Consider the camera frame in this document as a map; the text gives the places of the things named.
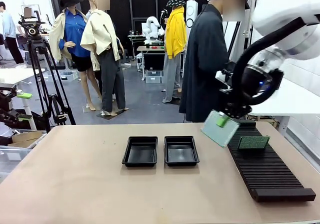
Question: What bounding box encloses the mannequin with yellow hoodie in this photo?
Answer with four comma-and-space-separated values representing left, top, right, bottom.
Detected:
161, 5, 187, 104

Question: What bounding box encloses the black slotted board rack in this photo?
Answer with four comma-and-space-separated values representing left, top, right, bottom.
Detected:
226, 120, 317, 203

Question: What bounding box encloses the white work table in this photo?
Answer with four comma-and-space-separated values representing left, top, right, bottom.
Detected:
0, 68, 46, 85

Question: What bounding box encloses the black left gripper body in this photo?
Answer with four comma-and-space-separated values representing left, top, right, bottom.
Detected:
0, 83, 16, 125

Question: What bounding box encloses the black ESD tray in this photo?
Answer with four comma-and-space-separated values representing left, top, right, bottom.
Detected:
121, 136, 159, 168
163, 135, 200, 167

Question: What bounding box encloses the white side table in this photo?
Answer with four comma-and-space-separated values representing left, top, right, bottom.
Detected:
249, 77, 320, 116

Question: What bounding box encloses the storage box on floor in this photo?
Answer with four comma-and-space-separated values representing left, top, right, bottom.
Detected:
59, 70, 79, 82

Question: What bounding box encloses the brown cardboard box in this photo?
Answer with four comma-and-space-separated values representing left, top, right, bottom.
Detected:
11, 130, 43, 149

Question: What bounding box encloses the grey storage box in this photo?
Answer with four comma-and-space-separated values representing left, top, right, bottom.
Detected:
144, 70, 165, 84

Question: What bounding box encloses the clear plastic bin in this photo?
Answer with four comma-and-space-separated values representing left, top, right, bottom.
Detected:
0, 128, 47, 182

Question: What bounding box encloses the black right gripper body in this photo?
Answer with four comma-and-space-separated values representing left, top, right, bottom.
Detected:
233, 63, 285, 107

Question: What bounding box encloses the mannequin with cream jacket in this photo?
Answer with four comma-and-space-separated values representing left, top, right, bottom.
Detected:
79, 0, 130, 117

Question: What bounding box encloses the green circuit board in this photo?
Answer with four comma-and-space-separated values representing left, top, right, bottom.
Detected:
237, 135, 271, 150
200, 110, 241, 148

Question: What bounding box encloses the background table with buttons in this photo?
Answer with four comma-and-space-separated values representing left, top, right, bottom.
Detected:
136, 45, 166, 81

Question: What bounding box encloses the mannequin with blue shirt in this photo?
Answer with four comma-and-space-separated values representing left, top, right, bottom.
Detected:
48, 5, 103, 111

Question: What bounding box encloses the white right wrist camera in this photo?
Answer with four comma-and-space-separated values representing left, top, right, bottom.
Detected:
215, 68, 235, 91

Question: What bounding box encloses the black tripod stand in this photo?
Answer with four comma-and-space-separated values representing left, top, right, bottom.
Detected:
223, 21, 253, 67

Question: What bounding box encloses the black camera tripod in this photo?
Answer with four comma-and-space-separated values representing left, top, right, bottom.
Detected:
26, 38, 77, 132

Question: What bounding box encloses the person in light blue shirt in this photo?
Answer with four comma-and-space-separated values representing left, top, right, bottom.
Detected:
0, 1, 26, 65

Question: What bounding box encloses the person in black jacket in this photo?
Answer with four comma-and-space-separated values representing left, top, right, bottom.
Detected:
178, 0, 251, 124

